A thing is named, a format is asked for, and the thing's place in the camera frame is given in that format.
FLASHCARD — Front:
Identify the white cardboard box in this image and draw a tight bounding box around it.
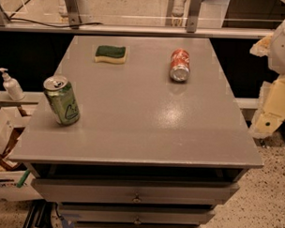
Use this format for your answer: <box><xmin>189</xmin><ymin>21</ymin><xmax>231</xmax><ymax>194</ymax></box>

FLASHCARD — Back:
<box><xmin>0</xmin><ymin>104</ymin><xmax>41</xmax><ymax>202</ymax></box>

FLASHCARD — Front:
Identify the white pump bottle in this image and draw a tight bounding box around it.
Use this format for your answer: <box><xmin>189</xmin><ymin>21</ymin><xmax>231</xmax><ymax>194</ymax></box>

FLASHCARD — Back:
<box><xmin>0</xmin><ymin>68</ymin><xmax>25</xmax><ymax>101</ymax></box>

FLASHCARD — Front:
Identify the green yellow sponge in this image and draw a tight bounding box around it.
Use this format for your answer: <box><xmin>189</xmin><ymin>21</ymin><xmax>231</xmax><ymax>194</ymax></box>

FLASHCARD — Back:
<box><xmin>95</xmin><ymin>45</ymin><xmax>127</xmax><ymax>65</ymax></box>

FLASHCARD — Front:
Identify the drawer knob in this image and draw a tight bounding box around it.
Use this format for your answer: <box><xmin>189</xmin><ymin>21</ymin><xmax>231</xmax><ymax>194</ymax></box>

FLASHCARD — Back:
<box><xmin>132</xmin><ymin>193</ymin><xmax>142</xmax><ymax>204</ymax></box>
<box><xmin>133</xmin><ymin>217</ymin><xmax>142</xmax><ymax>225</ymax></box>

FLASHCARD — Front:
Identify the red soda can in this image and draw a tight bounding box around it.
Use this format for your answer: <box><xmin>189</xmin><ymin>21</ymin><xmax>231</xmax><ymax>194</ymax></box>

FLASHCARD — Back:
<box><xmin>170</xmin><ymin>49</ymin><xmax>190</xmax><ymax>82</ymax></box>

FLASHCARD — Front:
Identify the green soda can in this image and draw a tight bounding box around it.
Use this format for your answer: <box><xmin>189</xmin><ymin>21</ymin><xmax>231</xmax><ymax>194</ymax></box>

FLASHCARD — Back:
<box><xmin>43</xmin><ymin>74</ymin><xmax>80</xmax><ymax>126</ymax></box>

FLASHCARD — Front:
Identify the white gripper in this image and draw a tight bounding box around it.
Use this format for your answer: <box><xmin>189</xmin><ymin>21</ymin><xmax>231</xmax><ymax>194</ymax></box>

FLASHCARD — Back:
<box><xmin>248</xmin><ymin>20</ymin><xmax>285</xmax><ymax>139</ymax></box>

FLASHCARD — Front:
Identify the top drawer knob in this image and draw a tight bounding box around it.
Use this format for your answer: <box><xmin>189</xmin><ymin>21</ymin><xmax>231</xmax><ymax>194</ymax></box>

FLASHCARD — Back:
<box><xmin>132</xmin><ymin>193</ymin><xmax>142</xmax><ymax>204</ymax></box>

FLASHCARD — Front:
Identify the green marker pen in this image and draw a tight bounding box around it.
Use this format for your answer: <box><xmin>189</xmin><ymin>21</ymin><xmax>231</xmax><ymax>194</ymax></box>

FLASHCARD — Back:
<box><xmin>16</xmin><ymin>170</ymin><xmax>30</xmax><ymax>189</ymax></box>

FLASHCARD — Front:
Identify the black cable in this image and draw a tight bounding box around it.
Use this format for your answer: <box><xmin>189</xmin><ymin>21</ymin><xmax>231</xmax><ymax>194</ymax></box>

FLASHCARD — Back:
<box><xmin>0</xmin><ymin>0</ymin><xmax>105</xmax><ymax>30</ymax></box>

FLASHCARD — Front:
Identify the grey drawer cabinet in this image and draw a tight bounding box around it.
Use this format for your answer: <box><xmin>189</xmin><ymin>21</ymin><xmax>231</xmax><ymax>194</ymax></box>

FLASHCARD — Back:
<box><xmin>11</xmin><ymin>36</ymin><xmax>263</xmax><ymax>228</ymax></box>

